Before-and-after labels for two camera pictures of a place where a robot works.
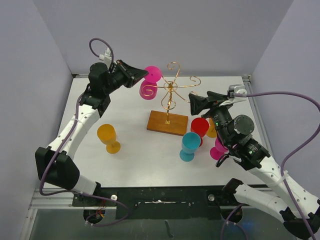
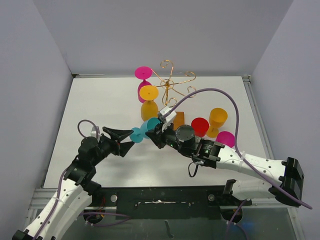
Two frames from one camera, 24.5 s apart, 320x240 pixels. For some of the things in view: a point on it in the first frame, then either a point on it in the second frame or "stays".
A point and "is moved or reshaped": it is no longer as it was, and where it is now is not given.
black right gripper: (198, 103) -> (158, 136)
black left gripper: (132, 75) -> (118, 148)
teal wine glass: (190, 143) is moved or reshaped
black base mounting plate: (160, 203) stays
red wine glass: (200, 126) stays
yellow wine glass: (106, 134) is moved or reshaped
